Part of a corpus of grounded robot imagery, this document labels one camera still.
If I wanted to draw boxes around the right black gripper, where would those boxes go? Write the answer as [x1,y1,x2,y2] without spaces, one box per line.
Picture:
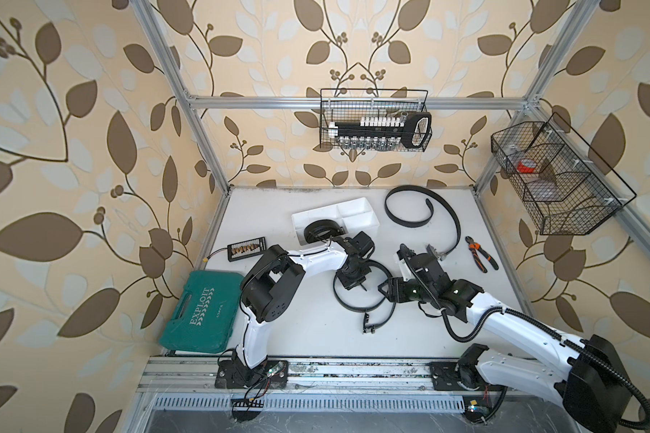
[377,275,435,304]

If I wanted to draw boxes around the white divided storage tray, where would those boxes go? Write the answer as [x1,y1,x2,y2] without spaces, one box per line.
[292,198,379,245]

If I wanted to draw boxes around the black belt front loop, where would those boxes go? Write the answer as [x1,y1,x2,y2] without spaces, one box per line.
[303,219,345,244]

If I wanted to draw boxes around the black belt long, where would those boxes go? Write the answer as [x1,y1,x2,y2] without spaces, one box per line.
[332,276,397,335]

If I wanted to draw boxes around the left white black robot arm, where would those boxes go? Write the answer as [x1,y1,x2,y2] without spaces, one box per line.
[236,232,375,371]

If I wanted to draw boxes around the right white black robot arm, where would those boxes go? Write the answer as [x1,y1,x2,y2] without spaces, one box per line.
[378,245,650,432]

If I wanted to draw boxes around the black belt back right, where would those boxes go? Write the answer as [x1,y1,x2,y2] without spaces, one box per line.
[384,185,462,262]

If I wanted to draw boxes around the orange black pliers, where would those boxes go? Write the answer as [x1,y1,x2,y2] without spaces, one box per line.
[465,236,499,274]

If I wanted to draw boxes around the black bit holder box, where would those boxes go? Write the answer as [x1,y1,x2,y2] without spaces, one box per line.
[227,236,267,263]

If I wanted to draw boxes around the red item in basket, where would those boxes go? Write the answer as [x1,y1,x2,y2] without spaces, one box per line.
[516,158,537,174]

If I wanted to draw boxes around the green plastic tool case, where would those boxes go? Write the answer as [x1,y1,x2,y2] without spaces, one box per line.
[159,270,243,355]

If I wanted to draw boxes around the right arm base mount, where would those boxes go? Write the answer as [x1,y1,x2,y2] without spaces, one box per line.
[428,361,505,393]

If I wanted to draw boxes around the back wire basket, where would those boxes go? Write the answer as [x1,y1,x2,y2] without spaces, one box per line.
[319,88,433,153]

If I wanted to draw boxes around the wire basket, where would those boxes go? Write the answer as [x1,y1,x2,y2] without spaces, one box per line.
[319,88,433,153]
[490,112,637,236]

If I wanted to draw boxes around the black socket set rail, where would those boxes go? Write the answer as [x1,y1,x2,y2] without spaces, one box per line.
[327,112,433,151]

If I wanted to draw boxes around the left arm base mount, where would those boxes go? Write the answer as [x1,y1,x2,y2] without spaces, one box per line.
[215,359,289,390]

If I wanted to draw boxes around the right wire basket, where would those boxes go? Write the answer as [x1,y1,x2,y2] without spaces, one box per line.
[490,112,637,236]

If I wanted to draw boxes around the aluminium front rail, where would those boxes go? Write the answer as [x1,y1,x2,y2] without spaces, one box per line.
[137,355,586,396]

